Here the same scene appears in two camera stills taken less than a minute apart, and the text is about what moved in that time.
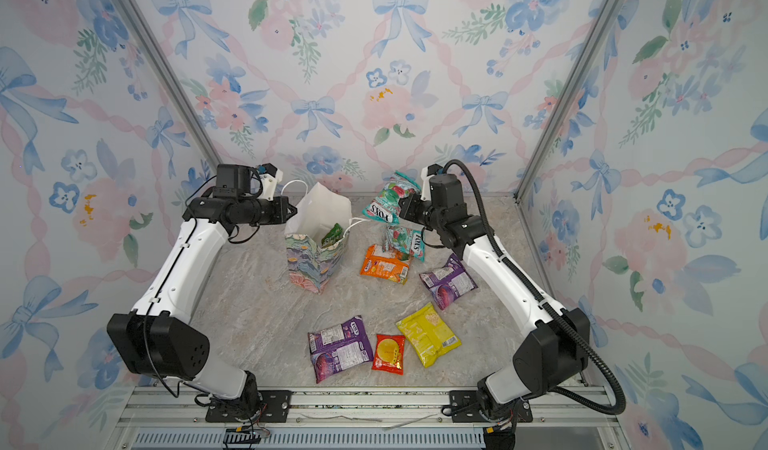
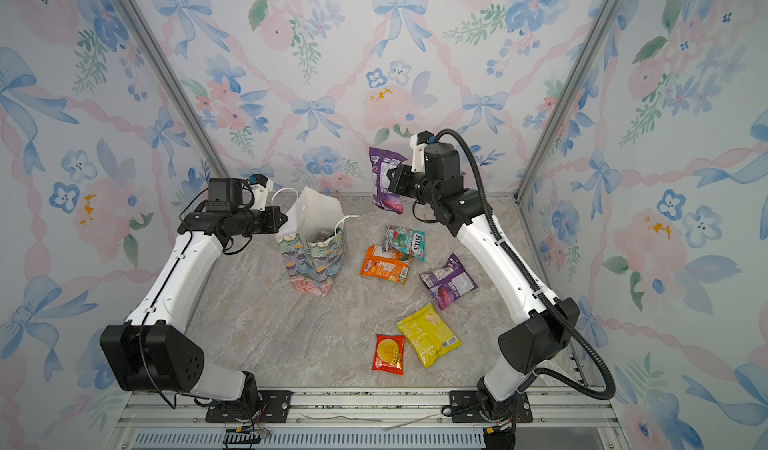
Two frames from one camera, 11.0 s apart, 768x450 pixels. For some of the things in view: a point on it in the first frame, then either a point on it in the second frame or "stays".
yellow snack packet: (429, 335) stays
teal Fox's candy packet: (409, 242) stays
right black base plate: (465, 407) stays
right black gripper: (409, 212) to (405, 174)
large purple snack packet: (338, 347) to (380, 161)
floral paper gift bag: (317, 236) stays
